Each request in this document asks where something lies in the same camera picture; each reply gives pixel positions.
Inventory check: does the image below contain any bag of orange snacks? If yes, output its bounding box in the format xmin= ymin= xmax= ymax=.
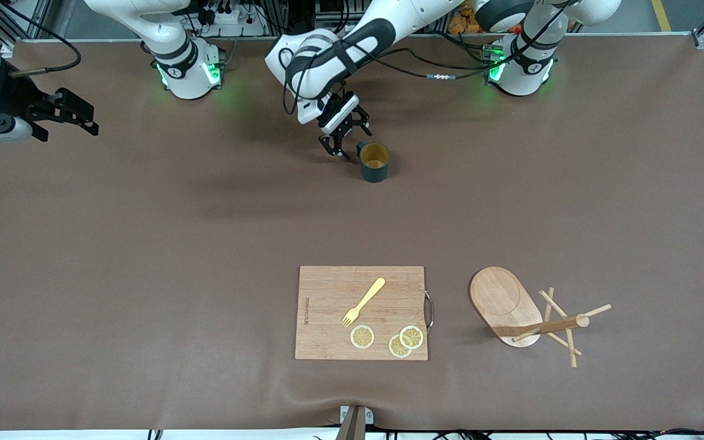
xmin=448 ymin=3 xmax=481 ymax=35

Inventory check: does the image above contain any dark green mug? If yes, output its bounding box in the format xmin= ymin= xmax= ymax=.
xmin=357 ymin=142 xmax=391 ymax=183

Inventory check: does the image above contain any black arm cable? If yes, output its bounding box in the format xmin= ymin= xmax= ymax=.
xmin=284 ymin=34 xmax=533 ymax=117
xmin=0 ymin=0 xmax=82 ymax=78

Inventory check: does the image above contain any bamboo cutting board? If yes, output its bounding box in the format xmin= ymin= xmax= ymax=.
xmin=295 ymin=266 xmax=435 ymax=361

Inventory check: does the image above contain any wooden mug tree rack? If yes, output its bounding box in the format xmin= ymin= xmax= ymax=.
xmin=468 ymin=266 xmax=612 ymax=369

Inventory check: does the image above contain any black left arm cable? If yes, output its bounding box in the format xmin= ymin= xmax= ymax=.
xmin=284 ymin=34 xmax=533 ymax=117

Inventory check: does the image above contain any brown table mat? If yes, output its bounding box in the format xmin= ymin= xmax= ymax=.
xmin=0 ymin=34 xmax=704 ymax=431

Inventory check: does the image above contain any yellow plastic fork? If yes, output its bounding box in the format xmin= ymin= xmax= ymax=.
xmin=341 ymin=277 xmax=386 ymax=329

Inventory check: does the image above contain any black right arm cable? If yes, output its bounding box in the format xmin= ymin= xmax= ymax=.
xmin=0 ymin=0 xmax=82 ymax=78

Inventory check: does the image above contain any grey metal camera mount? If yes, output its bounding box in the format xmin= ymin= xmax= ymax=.
xmin=335 ymin=405 xmax=375 ymax=440

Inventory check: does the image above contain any white power strip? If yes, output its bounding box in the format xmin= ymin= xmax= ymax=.
xmin=196 ymin=0 xmax=267 ymax=37

